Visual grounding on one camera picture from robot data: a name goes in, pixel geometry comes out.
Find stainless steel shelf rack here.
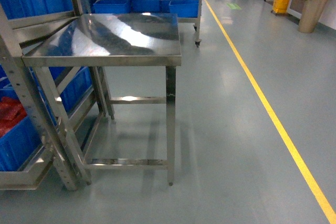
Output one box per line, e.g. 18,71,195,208
1,0,114,191

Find blue bin with red wrap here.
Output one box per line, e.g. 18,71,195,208
1,67,92,172

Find stainless steel table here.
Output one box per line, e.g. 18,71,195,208
23,13,182,185

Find yellow mop bucket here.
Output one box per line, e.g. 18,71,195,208
271,0,290,15

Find red bubble wrap sheets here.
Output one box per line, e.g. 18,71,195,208
1,97,27,137

